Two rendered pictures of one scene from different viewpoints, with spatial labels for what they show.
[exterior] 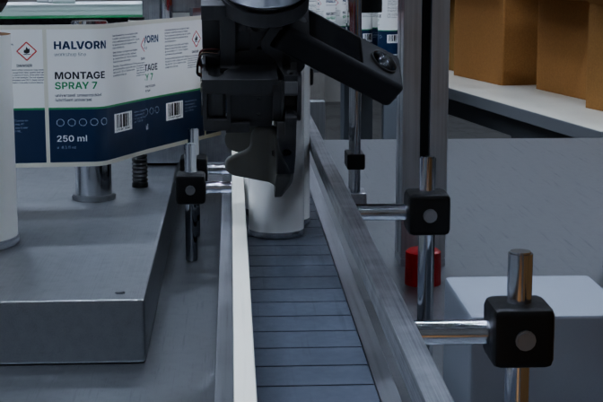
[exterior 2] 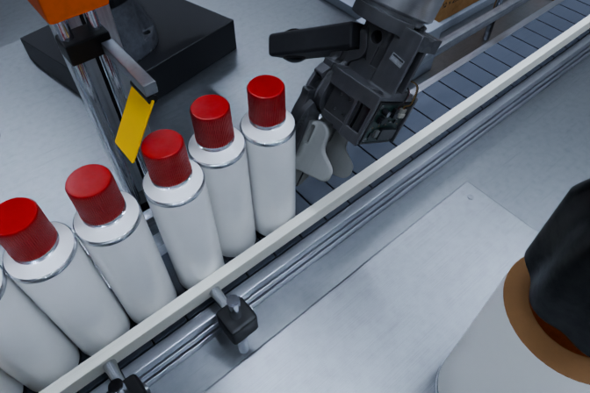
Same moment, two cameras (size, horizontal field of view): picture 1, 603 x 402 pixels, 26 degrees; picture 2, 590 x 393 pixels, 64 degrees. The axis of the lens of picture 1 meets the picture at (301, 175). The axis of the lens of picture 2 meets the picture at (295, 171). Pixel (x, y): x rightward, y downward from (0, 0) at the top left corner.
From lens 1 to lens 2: 140 cm
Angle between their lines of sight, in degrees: 105
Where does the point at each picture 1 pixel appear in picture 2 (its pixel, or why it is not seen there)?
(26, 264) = (479, 294)
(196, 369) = (442, 179)
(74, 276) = (471, 242)
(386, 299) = not seen: outside the picture
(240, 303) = (495, 83)
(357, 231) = (464, 30)
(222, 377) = (508, 96)
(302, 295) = not seen: hidden behind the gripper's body
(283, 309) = (421, 124)
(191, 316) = (373, 239)
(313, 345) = (452, 91)
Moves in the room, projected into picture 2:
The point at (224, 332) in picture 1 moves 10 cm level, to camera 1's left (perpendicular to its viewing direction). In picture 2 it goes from (468, 125) to (528, 168)
